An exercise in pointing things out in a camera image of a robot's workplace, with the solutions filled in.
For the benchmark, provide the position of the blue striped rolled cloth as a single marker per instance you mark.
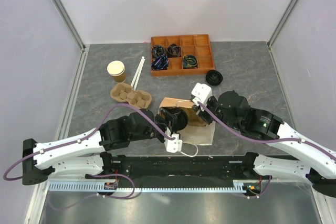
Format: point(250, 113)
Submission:
point(160, 63)

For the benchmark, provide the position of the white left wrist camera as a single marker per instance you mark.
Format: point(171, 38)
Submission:
point(174, 145)

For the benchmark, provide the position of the white wrapped straw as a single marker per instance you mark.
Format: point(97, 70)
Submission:
point(137, 77)
point(140, 65)

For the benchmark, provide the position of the pulp cardboard cup carrier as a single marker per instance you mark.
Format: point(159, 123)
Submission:
point(194, 119)

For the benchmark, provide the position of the left white wrapped straw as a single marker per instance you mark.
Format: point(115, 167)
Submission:
point(140, 65)

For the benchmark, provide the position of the stack of black lids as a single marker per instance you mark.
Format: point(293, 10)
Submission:
point(214, 78)

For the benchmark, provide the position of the brown paper bag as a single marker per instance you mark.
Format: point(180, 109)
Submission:
point(192, 136)

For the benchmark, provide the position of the aluminium frame post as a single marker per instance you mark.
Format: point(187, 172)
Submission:
point(283, 20)
point(70, 25)

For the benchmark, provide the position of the black rolled cloth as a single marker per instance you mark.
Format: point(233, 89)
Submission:
point(173, 51)

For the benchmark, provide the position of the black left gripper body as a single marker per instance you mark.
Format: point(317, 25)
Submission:
point(167, 122)

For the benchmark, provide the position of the aluminium frame post left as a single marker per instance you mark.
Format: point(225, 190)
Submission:
point(70, 25)

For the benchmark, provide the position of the black plastic cup lid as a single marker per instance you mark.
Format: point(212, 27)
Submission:
point(181, 119)

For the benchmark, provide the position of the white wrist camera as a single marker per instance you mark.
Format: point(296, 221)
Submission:
point(201, 93)
point(174, 145)

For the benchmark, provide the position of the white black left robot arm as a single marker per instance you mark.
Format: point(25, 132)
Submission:
point(87, 151)

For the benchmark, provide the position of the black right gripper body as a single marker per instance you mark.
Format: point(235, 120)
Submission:
point(205, 116)

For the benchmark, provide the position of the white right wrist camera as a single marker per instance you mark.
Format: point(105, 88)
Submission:
point(201, 93)

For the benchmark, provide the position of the dark patterned rolled cloth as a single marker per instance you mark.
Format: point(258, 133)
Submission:
point(158, 51)

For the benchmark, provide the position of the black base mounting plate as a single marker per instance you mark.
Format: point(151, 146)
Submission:
point(226, 168)

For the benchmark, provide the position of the blue yellow rolled cloth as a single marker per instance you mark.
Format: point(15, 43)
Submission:
point(189, 61)

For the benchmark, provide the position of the aluminium frame post right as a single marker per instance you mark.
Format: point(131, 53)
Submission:
point(283, 20)

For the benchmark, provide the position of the orange wooden compartment tray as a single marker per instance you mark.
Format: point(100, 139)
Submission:
point(198, 45)

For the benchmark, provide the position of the right white wrapped straw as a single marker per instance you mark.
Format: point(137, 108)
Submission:
point(137, 77)

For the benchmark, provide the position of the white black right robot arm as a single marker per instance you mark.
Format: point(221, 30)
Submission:
point(313, 163)

